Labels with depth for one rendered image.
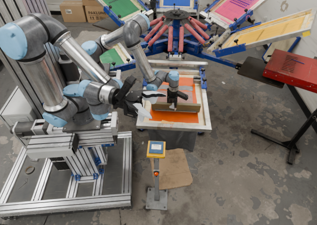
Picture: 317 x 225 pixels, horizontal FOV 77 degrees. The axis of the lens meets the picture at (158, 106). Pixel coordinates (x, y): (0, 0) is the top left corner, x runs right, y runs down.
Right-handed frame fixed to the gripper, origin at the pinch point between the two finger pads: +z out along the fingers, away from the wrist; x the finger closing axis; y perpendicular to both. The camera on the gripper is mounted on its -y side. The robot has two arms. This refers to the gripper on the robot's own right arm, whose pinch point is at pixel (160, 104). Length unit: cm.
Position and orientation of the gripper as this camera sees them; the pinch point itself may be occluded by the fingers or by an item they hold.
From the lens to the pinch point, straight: 74.9
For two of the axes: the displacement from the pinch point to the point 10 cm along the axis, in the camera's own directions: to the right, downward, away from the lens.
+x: -3.5, 5.6, -7.5
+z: 9.3, 2.6, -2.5
